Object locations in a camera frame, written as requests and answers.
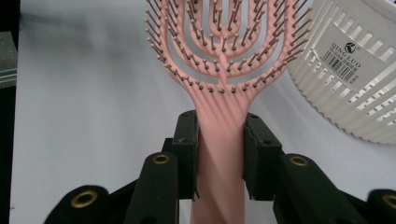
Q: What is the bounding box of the white slotted plastic basket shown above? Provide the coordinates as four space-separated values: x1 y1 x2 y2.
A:
287 0 396 145

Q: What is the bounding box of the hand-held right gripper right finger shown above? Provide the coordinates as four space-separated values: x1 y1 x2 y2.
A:
242 112 368 224

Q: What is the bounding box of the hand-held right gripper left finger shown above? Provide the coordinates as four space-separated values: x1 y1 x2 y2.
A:
124 109 200 224

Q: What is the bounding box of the pink hair brush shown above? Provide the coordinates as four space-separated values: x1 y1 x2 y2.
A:
145 0 314 224

